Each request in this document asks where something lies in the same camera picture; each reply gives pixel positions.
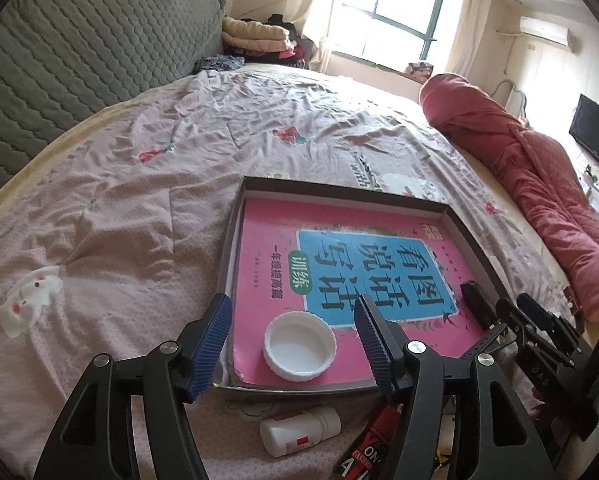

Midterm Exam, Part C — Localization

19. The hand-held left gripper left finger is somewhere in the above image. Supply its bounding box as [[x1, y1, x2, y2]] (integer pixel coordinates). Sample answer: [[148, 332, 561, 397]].
[[34, 292, 235, 480]]

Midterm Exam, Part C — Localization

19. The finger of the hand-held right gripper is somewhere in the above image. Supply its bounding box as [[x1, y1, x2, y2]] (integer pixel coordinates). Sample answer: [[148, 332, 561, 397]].
[[458, 282, 530, 358], [517, 294, 587, 368]]

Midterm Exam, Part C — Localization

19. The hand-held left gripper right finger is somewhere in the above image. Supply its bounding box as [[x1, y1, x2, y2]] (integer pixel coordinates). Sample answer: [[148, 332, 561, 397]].
[[353, 294, 560, 480]]

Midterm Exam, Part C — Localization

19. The white ribbed jar lid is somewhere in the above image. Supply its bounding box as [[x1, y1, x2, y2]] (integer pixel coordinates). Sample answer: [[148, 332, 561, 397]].
[[263, 311, 338, 380]]

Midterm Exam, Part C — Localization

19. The white pill bottle red label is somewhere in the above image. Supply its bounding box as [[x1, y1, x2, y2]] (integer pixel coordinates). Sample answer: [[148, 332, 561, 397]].
[[259, 405, 342, 458]]

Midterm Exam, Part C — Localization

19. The shallow grey cardboard box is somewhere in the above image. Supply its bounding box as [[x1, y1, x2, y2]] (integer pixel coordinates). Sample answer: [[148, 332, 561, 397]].
[[214, 175, 510, 393]]

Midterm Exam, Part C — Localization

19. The small dark red box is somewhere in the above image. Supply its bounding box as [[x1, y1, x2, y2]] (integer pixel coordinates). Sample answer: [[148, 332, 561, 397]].
[[562, 285, 583, 318]]

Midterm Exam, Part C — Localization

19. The red black printed pack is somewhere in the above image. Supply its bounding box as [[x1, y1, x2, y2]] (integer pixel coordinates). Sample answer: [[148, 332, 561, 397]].
[[333, 402, 405, 480]]

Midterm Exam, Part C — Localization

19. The pink exercise book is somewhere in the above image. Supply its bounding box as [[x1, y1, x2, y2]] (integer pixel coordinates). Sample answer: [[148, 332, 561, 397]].
[[229, 197, 490, 388]]

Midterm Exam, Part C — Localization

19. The red quilted duvet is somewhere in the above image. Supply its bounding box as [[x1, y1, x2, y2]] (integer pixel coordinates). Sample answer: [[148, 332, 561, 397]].
[[419, 72, 599, 323]]

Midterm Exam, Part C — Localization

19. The black flat television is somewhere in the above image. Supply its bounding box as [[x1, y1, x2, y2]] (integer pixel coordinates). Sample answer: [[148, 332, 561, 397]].
[[568, 93, 599, 178]]

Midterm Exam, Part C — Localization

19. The white metal rack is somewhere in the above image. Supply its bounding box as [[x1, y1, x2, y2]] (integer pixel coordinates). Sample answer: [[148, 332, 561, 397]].
[[499, 80, 530, 121]]

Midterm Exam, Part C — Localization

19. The floral item on windowsill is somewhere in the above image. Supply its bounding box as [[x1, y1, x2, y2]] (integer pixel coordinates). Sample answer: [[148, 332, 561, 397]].
[[404, 61, 435, 83]]

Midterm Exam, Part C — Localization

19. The white air conditioner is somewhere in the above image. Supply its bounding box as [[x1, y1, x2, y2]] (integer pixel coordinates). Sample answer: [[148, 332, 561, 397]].
[[518, 16, 575, 51]]

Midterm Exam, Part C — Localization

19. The dark floral cloth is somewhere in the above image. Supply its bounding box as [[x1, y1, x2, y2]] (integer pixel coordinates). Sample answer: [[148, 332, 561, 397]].
[[194, 54, 245, 75]]

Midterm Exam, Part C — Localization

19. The cream curtain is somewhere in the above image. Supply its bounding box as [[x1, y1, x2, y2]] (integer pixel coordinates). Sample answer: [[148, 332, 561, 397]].
[[442, 0, 495, 78], [286, 0, 360, 73]]

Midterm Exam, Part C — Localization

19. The window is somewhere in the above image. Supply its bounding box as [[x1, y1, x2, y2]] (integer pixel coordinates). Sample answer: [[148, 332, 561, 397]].
[[329, 0, 453, 63]]

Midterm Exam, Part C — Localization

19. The pile of folded clothes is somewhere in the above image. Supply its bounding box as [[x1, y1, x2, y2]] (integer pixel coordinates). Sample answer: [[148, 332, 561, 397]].
[[222, 12, 315, 68]]

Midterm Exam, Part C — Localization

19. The grey quilted headboard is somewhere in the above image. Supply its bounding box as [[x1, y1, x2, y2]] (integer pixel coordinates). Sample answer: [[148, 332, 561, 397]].
[[0, 0, 230, 208]]

